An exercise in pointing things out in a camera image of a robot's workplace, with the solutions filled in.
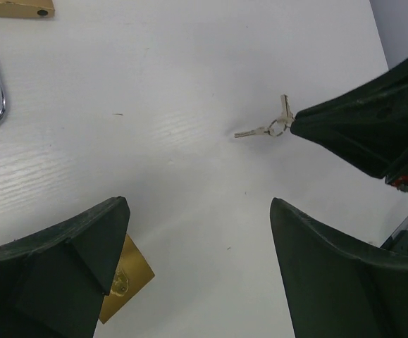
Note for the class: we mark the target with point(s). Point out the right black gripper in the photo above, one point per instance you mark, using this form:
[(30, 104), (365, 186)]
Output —
[(367, 127)]

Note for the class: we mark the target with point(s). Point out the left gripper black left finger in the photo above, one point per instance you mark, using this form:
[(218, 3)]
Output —
[(53, 282)]

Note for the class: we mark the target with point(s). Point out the silver key bunch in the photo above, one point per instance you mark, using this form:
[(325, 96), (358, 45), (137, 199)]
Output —
[(277, 127)]

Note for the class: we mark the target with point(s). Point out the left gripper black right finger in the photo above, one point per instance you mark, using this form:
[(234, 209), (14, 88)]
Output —
[(335, 284)]

